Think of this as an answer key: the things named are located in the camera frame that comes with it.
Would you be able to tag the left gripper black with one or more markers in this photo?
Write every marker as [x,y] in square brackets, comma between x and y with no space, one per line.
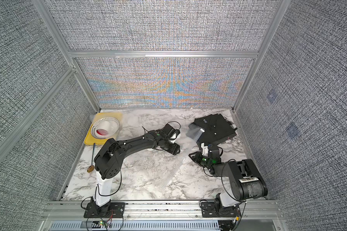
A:
[175,149]

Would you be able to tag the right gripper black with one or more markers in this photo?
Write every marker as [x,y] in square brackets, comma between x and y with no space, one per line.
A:
[196,157]

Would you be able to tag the black shirt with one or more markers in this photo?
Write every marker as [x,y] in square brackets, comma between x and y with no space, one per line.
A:
[217,129]

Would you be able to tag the clear plastic vacuum bag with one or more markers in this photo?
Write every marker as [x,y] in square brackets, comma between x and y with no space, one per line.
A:
[189,146]

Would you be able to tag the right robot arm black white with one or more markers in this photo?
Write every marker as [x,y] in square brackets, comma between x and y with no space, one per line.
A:
[244,178]

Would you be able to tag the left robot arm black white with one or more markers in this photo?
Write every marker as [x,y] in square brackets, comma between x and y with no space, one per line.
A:
[108,162]

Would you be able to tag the white patterned bowl red inside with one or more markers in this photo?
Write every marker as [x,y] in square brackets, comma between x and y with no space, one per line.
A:
[105,128]

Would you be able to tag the yellow plastic tray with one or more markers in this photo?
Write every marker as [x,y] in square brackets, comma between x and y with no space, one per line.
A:
[90,140]

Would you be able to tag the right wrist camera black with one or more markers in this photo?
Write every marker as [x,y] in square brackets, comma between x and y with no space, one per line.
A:
[212,148]

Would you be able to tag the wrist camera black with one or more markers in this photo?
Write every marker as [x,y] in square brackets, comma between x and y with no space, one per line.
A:
[212,148]
[170,133]

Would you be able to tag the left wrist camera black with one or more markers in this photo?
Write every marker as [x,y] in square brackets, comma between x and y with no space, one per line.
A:
[170,133]

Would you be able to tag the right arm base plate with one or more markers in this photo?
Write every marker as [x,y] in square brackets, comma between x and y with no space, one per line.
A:
[214,210]

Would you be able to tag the front aluminium rail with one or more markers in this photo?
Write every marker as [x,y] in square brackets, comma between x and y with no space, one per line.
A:
[167,209]

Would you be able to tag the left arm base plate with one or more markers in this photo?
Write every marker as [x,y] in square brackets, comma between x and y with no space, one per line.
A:
[110,209]

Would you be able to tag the white slotted cable duct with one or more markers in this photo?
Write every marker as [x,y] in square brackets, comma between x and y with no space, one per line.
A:
[137,225]

